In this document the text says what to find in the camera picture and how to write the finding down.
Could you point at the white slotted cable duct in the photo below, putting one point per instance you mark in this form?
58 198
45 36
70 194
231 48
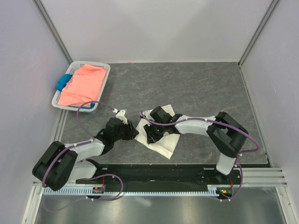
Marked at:
100 191

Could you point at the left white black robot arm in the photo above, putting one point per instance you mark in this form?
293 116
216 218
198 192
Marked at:
62 163

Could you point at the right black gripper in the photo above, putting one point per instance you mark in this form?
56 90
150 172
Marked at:
152 138

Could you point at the aluminium frame post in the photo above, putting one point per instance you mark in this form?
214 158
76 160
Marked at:
51 27
263 22

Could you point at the blue cloth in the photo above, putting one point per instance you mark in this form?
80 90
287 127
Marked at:
63 81

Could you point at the left aluminium frame post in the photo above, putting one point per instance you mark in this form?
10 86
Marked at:
51 27

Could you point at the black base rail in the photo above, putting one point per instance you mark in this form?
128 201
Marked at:
161 176

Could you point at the right aluminium frame post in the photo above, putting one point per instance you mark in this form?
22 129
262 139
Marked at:
263 22

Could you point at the pink cloth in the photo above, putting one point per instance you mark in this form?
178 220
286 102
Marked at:
83 87

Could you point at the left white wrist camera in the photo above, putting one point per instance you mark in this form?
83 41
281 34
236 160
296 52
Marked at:
121 115

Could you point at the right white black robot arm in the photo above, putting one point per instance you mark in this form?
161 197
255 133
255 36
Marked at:
225 132

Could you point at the white plastic basket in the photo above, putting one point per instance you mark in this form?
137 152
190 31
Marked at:
72 68

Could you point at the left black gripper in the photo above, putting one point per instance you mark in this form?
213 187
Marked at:
131 132

